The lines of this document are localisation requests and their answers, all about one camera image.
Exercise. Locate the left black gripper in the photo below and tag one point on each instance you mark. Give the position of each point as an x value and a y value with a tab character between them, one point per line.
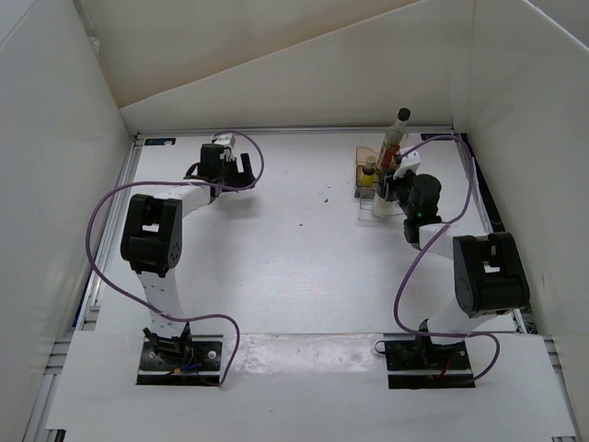
241	180

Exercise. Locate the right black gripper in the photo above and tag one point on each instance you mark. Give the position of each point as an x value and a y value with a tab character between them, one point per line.
388	183

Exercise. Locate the yellow label bottle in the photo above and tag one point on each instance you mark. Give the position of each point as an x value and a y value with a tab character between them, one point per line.
367	176

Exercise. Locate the white powder jar black cap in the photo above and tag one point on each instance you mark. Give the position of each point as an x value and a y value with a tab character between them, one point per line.
383	208

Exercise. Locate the red label sauce bottle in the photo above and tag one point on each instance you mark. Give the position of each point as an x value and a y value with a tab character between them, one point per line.
392	140

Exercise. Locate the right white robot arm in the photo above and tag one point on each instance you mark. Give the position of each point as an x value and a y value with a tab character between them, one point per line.
489	277

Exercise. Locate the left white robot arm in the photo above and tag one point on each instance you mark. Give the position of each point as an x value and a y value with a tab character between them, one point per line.
152	236

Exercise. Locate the tiered clear acrylic rack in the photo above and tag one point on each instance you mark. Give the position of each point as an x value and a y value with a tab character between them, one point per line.
364	196

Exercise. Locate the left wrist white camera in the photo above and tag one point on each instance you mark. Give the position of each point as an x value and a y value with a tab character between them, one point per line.
226	140

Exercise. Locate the aluminium table frame rail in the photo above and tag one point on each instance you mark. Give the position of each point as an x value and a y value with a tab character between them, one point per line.
418	129

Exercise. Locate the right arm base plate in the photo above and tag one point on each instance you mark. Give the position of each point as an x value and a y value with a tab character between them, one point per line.
420	365

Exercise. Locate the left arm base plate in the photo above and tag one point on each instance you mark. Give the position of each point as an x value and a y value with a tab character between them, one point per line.
198	365

